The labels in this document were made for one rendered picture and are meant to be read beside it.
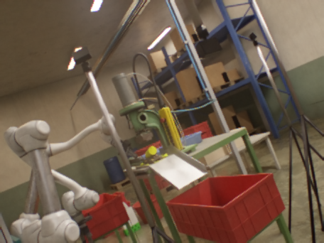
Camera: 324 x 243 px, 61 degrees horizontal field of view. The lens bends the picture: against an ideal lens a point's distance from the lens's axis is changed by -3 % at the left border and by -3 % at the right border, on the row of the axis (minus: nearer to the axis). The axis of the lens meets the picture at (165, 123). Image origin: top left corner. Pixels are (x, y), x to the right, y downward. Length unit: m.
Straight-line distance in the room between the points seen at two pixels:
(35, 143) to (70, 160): 8.68
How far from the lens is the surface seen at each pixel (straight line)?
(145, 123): 2.29
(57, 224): 1.70
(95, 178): 10.55
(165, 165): 2.12
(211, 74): 7.71
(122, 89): 2.26
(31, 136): 1.76
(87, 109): 10.82
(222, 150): 3.80
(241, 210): 1.53
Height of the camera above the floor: 1.23
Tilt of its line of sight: level
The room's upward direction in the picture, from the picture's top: 23 degrees counter-clockwise
